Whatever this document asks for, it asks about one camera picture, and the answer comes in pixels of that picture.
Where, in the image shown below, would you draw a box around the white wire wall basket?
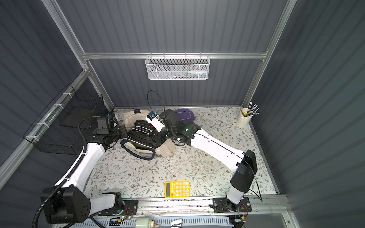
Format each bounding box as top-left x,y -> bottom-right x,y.
145,56 -> 211,80

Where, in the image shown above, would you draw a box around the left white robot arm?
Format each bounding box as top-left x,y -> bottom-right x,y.
31,114 -> 126,228

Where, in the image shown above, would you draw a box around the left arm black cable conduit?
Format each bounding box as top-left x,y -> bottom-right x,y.
32,115 -> 115,228

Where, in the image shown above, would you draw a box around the purple round case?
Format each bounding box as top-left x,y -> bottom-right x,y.
174,108 -> 195,124

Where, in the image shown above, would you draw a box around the white pen cup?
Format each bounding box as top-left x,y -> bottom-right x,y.
237,108 -> 253,128

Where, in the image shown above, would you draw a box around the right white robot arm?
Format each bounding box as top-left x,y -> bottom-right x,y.
146,109 -> 258,207

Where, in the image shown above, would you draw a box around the black wire side basket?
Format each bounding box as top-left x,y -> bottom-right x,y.
23,86 -> 109,155

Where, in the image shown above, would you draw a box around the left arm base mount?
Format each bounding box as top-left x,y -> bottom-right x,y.
98,200 -> 139,216

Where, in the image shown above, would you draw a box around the floral canvas tote bag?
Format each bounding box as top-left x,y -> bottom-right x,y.
120,109 -> 176,161

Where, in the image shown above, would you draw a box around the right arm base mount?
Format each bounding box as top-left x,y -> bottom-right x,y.
210,197 -> 252,213

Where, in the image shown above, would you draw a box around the yellow calculator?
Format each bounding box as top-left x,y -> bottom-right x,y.
164,181 -> 191,199

